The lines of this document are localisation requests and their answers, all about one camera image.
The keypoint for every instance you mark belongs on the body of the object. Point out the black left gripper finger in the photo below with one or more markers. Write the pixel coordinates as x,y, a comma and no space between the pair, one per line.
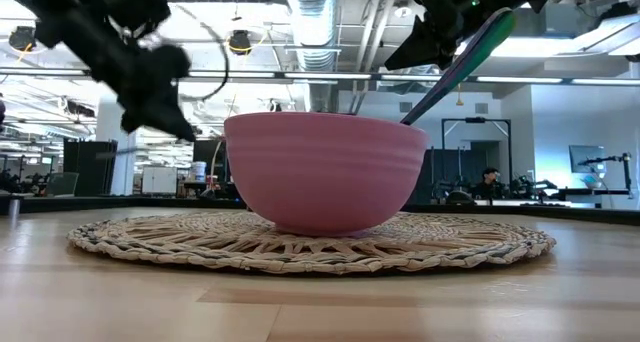
167,114
135,114

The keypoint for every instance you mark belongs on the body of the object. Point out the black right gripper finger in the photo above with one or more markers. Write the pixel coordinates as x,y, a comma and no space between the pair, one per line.
430,47

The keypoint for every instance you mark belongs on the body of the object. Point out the iridescent purple teal spoon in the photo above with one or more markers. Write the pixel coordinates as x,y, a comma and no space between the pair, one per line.
465,62

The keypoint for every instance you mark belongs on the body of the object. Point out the pink plastic bowl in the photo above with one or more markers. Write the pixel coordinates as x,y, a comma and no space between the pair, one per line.
325,172

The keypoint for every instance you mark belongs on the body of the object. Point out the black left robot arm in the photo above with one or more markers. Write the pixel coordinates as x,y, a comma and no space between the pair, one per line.
75,12

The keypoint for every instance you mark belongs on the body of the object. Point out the white bucket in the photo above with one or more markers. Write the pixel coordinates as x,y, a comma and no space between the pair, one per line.
198,171

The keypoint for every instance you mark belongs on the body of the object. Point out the white cabinet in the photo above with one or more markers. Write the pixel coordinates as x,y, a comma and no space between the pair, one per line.
159,180

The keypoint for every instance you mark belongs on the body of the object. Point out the black cabinet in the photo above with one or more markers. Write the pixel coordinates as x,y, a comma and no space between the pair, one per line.
90,167

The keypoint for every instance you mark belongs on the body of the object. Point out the round woven straw placemat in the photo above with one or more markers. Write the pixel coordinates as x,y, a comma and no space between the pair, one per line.
175,242

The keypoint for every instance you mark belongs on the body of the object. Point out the person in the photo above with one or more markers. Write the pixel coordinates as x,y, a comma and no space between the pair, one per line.
487,184

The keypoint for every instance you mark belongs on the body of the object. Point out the black stand frame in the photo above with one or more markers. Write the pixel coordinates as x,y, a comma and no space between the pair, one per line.
475,121

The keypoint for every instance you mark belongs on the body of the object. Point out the black ceiling camera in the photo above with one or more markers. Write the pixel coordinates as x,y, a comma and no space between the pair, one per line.
21,37
240,41

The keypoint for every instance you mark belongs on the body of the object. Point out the silver ceiling air duct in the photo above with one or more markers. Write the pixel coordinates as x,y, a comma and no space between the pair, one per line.
315,27

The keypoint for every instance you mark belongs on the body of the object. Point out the wall monitor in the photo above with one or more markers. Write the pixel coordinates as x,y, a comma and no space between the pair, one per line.
586,158

